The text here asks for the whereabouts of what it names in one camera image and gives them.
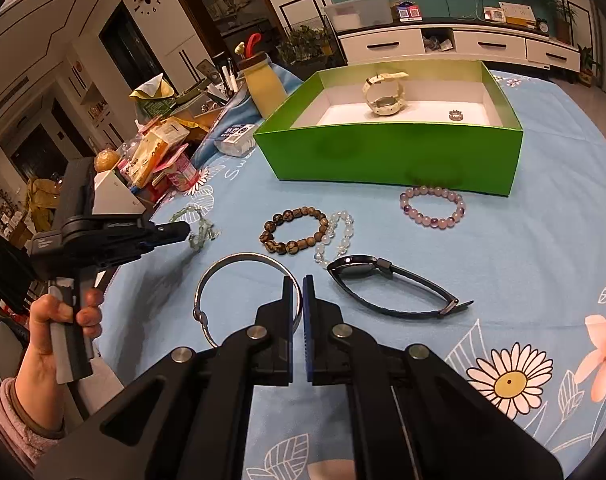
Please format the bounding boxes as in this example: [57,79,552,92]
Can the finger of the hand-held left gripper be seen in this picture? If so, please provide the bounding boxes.
[145,220,191,242]
[138,237,184,257]

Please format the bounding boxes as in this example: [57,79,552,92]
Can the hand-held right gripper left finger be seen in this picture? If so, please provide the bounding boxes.
[33,275,296,480]

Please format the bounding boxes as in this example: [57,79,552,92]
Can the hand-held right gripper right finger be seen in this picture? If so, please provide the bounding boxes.
[303,274,564,480]

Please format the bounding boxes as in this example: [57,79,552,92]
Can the green bead bracelet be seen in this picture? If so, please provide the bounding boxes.
[170,205,223,253]

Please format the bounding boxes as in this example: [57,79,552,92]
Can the silver bangle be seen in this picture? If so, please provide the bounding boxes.
[193,252,304,350]

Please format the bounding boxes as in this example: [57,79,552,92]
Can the green cardboard box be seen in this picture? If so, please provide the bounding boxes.
[253,60,525,197]

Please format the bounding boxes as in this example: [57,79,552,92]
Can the cream wrist watch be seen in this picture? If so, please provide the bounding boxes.
[362,71,410,118]

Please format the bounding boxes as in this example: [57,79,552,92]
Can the person's left forearm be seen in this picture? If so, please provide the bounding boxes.
[0,377,66,473]

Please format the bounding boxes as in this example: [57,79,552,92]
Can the person's left hand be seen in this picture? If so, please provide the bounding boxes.
[14,290,104,431]

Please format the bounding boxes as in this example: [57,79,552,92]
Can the white box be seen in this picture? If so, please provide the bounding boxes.
[90,170,148,218]

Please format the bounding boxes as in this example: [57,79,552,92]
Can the pink yogurt cup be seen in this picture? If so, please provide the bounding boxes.
[155,145,202,193]

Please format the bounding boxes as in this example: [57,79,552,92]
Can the black smart band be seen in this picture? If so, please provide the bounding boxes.
[326,254,475,319]

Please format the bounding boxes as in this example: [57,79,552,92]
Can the yellow round fruit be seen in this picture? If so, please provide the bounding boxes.
[94,149,121,173]

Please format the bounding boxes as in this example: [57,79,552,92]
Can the cardboard box with pens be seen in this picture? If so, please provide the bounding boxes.
[173,60,244,133]

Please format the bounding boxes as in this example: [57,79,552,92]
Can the green carton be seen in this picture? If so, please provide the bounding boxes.
[142,97,176,118]

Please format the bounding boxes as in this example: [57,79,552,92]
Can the yellow green cloth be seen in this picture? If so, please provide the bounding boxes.
[129,74,176,103]

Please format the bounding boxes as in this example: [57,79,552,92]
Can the blue floral tablecloth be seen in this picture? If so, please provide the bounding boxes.
[98,62,606,480]

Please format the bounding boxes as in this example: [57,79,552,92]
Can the yellow water bottle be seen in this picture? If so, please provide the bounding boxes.
[234,33,289,118]

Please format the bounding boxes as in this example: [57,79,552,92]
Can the black framed glass door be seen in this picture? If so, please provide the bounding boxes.
[99,2,164,96]

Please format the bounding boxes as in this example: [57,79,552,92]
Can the bushy potted plant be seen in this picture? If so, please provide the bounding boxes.
[278,25,334,63]

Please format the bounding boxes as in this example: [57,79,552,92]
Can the translucent storage box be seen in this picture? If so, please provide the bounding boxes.
[324,0,391,31]

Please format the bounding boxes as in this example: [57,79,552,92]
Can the red and blue stand cards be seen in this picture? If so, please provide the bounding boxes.
[394,2,424,22]

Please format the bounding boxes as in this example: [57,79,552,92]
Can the white tv cabinet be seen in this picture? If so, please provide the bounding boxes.
[335,22,581,73]

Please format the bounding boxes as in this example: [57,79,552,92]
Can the white boxes on cabinet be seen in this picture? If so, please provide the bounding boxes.
[483,2,536,25]

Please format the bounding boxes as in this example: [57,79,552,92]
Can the small potted plant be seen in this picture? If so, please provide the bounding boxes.
[578,45,599,86]

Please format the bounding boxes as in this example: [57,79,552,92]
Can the tall potted plant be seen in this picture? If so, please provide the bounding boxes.
[546,0,576,43]

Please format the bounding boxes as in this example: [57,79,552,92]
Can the brown bead bracelet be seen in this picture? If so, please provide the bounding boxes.
[259,207,330,257]

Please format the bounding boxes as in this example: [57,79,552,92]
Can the clear bead bracelet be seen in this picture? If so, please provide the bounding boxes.
[313,211,356,266]

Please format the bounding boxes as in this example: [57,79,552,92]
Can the pale purple bead bracelet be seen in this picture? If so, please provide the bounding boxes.
[399,186,467,230]

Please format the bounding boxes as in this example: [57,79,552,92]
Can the brown hair tie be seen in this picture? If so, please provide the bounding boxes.
[13,377,66,441]

